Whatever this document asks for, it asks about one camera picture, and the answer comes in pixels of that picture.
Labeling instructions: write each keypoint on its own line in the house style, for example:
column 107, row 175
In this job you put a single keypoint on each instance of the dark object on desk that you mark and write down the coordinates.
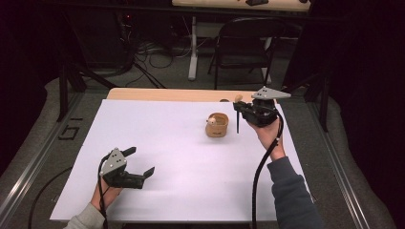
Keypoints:
column 256, row 2

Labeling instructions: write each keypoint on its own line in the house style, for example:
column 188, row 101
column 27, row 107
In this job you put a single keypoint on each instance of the person's right hand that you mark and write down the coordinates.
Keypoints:
column 270, row 136

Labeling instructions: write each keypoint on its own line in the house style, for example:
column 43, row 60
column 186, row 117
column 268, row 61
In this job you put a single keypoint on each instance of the black metal stand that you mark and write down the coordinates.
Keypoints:
column 63, row 95
column 324, row 108

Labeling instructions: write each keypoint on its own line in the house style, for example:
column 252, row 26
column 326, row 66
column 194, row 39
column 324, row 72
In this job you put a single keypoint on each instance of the aluminium rail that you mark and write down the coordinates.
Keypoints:
column 35, row 162
column 337, row 178

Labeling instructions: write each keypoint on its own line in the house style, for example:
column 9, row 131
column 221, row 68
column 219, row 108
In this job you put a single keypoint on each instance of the black folding chair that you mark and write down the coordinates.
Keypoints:
column 242, row 60

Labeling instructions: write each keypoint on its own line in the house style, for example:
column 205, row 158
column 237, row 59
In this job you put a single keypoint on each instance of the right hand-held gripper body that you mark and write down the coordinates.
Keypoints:
column 262, row 113

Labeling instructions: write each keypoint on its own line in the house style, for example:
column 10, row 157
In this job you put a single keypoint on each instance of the person's left hand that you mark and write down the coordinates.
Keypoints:
column 105, row 197

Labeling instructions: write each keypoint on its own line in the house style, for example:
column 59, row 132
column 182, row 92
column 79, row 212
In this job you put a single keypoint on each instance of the desk with white legs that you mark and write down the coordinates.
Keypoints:
column 192, row 47

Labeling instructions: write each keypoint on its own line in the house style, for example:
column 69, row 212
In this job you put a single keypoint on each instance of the white table sheet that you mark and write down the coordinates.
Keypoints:
column 178, row 159

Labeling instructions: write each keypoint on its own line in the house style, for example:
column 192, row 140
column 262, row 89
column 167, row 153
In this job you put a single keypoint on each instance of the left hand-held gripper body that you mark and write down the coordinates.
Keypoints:
column 114, row 163

